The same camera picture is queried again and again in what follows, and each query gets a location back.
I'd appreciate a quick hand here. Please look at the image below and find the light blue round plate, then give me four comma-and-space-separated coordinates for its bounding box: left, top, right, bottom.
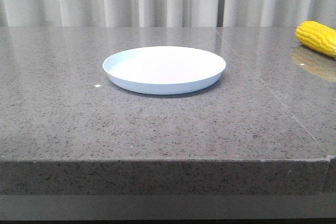
102, 46, 226, 95

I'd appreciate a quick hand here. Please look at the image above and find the yellow corn cob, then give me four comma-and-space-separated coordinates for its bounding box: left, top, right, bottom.
296, 20, 335, 58

